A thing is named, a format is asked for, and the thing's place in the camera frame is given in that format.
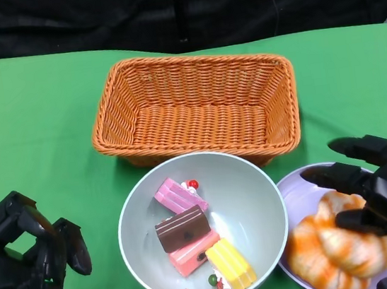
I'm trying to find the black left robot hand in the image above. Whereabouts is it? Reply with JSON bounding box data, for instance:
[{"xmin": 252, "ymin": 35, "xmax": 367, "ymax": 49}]
[{"xmin": 0, "ymin": 182, "xmax": 96, "ymax": 289}]

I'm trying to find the orange striped ring bread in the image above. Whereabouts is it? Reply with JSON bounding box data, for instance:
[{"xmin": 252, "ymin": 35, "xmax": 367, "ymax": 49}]
[
  {"xmin": 282, "ymin": 209, "xmax": 372, "ymax": 289},
  {"xmin": 310, "ymin": 182, "xmax": 387, "ymax": 285}
]

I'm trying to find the grey round bowl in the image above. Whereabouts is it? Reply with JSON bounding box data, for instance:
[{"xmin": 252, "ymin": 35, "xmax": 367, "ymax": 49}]
[{"xmin": 108, "ymin": 141, "xmax": 298, "ymax": 289}]

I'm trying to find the lavender round plate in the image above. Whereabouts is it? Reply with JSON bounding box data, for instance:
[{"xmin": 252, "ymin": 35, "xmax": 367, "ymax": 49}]
[{"xmin": 266, "ymin": 153, "xmax": 387, "ymax": 289}]

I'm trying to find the brown chocolate cake slice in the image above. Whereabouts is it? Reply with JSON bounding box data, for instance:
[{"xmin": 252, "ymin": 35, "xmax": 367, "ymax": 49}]
[{"xmin": 151, "ymin": 203, "xmax": 214, "ymax": 254}]

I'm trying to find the small pink cake slice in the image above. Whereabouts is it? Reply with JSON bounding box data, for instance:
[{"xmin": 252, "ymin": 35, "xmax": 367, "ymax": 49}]
[{"xmin": 165, "ymin": 229, "xmax": 225, "ymax": 279}]

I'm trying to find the large pink cake with cherry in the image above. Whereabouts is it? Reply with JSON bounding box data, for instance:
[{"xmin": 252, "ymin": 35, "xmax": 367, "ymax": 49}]
[{"xmin": 152, "ymin": 172, "xmax": 210, "ymax": 218}]

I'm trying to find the yellow cake slice with cherry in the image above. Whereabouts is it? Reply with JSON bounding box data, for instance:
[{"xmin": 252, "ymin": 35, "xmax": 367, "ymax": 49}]
[{"xmin": 202, "ymin": 235, "xmax": 260, "ymax": 289}]

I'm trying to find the orange wicker basket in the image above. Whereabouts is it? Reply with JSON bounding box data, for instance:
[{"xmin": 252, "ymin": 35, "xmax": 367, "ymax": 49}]
[{"xmin": 82, "ymin": 37, "xmax": 306, "ymax": 188}]

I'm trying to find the green tablecloth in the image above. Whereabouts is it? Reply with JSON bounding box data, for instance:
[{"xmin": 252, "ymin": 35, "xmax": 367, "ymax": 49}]
[{"xmin": 0, "ymin": 6, "xmax": 387, "ymax": 289}]

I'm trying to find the black backdrop curtain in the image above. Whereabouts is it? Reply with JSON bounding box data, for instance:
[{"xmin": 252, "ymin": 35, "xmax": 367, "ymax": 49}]
[{"xmin": 0, "ymin": 0, "xmax": 387, "ymax": 78}]

